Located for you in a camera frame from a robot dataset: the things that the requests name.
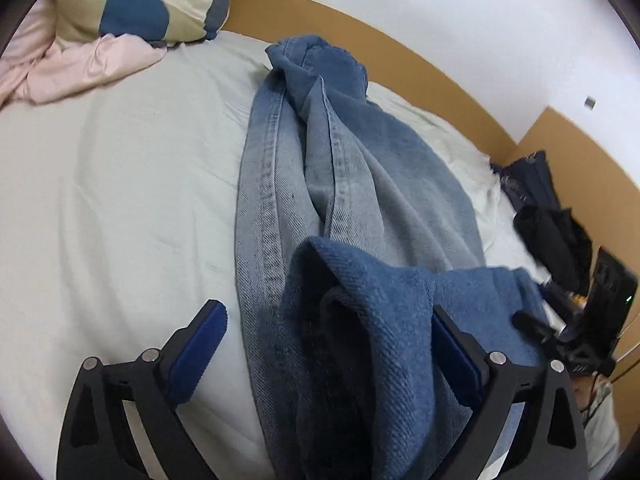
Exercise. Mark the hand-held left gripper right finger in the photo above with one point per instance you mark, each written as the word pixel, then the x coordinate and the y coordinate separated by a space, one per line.
pixel 452 355

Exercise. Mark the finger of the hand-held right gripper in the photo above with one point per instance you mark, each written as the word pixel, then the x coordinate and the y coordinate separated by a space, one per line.
pixel 532 325

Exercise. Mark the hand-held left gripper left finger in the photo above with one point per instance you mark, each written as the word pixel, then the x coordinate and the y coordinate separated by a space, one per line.
pixel 200 350

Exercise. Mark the blue denim jeans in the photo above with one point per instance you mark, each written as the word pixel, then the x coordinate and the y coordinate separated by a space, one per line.
pixel 360 185

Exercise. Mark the black cloth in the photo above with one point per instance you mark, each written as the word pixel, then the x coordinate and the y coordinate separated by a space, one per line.
pixel 555 245

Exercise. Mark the white bed sheet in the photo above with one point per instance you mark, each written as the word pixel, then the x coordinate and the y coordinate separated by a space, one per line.
pixel 125 200

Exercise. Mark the pink duvet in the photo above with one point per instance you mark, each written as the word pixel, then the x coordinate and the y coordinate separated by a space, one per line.
pixel 75 65

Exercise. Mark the small grey wall plate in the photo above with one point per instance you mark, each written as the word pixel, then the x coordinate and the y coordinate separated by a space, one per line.
pixel 590 102

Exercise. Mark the wooden bed frame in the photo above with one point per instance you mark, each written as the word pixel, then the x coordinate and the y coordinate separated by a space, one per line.
pixel 400 45

